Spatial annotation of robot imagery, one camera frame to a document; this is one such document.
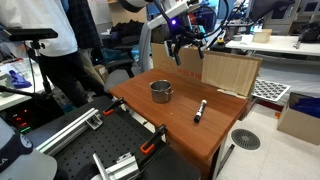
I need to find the black tripod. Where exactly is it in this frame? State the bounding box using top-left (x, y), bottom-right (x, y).
top-left (0, 39), bottom-right (56, 101)

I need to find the cardboard box with blue contents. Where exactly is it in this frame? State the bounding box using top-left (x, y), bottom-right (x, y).
top-left (276, 91), bottom-right (320, 147)

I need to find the black light stand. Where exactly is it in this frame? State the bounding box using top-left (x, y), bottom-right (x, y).
top-left (205, 0), bottom-right (248, 50)

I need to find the black perforated platform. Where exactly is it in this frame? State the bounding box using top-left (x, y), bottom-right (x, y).
top-left (24, 95), bottom-right (203, 180)

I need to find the person in white shirt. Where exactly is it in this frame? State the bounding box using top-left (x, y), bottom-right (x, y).
top-left (0, 0), bottom-right (108, 108)

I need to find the black table leg frame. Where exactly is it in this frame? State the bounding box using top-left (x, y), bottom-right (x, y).
top-left (208, 143), bottom-right (236, 180)

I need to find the black cable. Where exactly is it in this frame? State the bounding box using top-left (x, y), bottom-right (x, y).
top-left (189, 0), bottom-right (234, 42)

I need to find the aluminium extrusion rail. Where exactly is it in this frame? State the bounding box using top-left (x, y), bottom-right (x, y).
top-left (92, 151), bottom-right (141, 180)
top-left (34, 107), bottom-right (104, 157)

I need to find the blue glove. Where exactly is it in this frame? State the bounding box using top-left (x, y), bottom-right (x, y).
top-left (8, 69), bottom-right (33, 90)

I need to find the brown cardboard sheet red print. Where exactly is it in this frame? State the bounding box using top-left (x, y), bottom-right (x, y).
top-left (150, 42), bottom-right (263, 100)

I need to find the white side desk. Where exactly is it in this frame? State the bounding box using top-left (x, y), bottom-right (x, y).
top-left (0, 58), bottom-right (54, 112)

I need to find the small wooden box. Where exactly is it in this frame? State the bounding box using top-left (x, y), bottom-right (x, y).
top-left (252, 28), bottom-right (273, 44)

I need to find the black marker with white cap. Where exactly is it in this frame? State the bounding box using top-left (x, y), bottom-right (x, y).
top-left (193, 99), bottom-right (208, 124)

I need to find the black stereo camera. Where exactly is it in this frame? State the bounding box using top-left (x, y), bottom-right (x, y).
top-left (3, 27), bottom-right (59, 43)

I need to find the white checker pattern board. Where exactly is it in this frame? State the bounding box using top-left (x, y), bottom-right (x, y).
top-left (251, 78), bottom-right (292, 103)

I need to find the black office chair grey seat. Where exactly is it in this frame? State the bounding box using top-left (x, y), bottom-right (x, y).
top-left (99, 48), bottom-right (142, 93)

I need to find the round metal floor drain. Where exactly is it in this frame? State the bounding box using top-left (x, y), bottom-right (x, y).
top-left (230, 128), bottom-right (262, 151)

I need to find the white Franka robot base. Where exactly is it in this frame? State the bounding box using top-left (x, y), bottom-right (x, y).
top-left (0, 116), bottom-right (59, 180)

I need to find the long white table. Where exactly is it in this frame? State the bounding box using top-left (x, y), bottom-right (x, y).
top-left (225, 33), bottom-right (320, 58)

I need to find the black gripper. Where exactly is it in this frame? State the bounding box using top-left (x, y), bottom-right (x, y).
top-left (164, 30), bottom-right (206, 67)

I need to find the black clamp orange handle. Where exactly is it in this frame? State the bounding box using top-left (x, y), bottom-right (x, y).
top-left (139, 124), bottom-right (168, 155)
top-left (102, 97), bottom-right (125, 117)

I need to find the black equipment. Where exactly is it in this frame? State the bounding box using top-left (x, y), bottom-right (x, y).
top-left (297, 22), bottom-right (320, 44)

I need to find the small brown cardboard box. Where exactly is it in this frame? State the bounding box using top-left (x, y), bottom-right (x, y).
top-left (93, 64), bottom-right (110, 84)

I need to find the small steel pot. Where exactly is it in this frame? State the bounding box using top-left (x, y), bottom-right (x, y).
top-left (149, 79), bottom-right (174, 104)

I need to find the black softbox panel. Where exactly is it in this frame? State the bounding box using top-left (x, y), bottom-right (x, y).
top-left (248, 0), bottom-right (296, 23)

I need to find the person in dark plaid shirt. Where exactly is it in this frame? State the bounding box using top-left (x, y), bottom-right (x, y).
top-left (64, 0), bottom-right (105, 79)

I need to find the black controller box with lights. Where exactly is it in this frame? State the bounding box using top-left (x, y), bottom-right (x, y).
top-left (5, 105), bottom-right (38, 135)

